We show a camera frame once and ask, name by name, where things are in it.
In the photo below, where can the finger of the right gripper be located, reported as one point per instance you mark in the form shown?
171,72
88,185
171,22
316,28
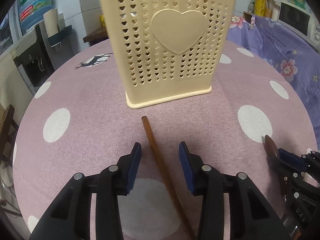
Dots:
284,165
291,159

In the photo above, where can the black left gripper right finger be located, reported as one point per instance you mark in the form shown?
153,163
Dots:
251,215

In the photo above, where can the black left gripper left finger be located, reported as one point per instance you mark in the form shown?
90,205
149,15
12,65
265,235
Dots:
68,216

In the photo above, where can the dark wooden spoon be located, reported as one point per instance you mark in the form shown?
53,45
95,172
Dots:
272,153

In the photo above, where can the pink polka dot tablecloth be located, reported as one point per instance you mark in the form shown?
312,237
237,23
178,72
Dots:
79,121

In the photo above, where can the purple floral cloth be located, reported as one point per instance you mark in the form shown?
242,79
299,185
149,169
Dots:
295,60

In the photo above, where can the wooden chair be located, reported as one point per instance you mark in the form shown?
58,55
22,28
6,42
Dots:
9,129

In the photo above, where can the white microwave oven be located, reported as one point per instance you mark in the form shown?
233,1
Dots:
300,22

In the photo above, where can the water dispenser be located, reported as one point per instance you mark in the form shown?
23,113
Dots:
37,56

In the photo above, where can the beige perforated utensil holder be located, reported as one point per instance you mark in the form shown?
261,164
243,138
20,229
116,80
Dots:
166,49

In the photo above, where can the dark wooden side table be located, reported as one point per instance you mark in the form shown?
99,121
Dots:
96,36

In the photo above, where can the blue water bottle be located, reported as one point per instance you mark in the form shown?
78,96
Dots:
31,11

